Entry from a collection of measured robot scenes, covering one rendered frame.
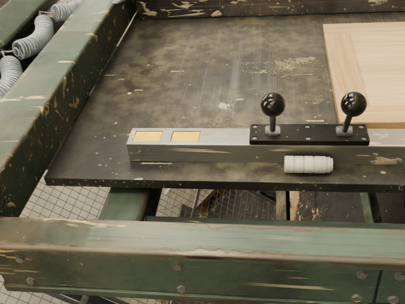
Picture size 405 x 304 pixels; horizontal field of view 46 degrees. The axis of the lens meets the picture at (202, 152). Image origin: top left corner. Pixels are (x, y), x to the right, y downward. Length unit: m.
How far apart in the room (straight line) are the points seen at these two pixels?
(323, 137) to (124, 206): 0.36
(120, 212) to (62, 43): 0.46
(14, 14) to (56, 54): 0.80
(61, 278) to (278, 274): 0.32
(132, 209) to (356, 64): 0.59
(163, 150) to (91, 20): 0.49
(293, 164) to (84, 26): 0.64
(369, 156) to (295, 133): 0.13
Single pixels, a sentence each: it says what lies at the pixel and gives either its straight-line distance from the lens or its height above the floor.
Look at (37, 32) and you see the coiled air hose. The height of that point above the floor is 2.04.
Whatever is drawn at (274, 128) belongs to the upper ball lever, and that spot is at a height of 1.48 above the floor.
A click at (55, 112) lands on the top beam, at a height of 1.82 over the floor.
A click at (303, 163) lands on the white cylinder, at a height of 1.42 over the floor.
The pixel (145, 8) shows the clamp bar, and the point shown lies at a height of 1.76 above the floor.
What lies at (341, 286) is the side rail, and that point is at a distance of 0.69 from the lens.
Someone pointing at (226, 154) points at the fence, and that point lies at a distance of 0.84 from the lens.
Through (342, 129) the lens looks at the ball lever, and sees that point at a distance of 0.83.
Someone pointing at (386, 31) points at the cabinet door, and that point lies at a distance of 1.28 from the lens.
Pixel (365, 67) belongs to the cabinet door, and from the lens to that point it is 1.12.
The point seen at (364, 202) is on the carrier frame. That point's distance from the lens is 2.89.
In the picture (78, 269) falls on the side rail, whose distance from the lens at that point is 0.73.
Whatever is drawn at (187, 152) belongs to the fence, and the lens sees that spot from 0.85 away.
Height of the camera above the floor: 1.76
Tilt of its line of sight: 14 degrees down
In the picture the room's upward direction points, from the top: 62 degrees counter-clockwise
